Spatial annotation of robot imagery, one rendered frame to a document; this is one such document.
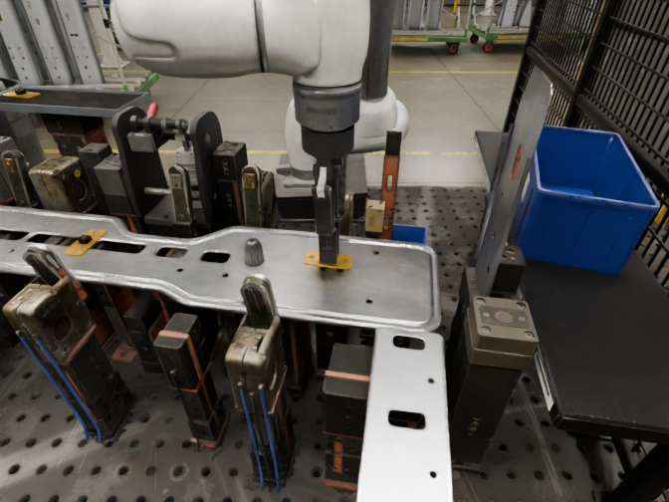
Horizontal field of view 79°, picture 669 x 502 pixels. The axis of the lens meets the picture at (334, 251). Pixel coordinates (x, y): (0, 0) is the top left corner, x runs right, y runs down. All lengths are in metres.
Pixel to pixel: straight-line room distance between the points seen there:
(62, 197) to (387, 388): 0.80
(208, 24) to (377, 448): 0.50
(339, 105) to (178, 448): 0.68
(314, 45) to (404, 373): 0.42
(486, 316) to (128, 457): 0.69
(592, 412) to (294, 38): 0.54
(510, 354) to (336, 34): 0.45
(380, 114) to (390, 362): 0.85
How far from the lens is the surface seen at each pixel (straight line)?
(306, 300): 0.66
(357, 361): 0.60
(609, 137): 1.00
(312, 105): 0.54
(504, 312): 0.60
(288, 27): 0.50
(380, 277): 0.70
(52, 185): 1.06
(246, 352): 0.54
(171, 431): 0.92
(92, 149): 1.06
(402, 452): 0.52
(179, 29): 0.51
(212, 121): 0.92
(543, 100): 0.54
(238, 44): 0.51
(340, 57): 0.51
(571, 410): 0.57
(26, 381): 1.14
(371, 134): 1.30
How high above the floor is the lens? 1.46
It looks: 37 degrees down
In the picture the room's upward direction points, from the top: straight up
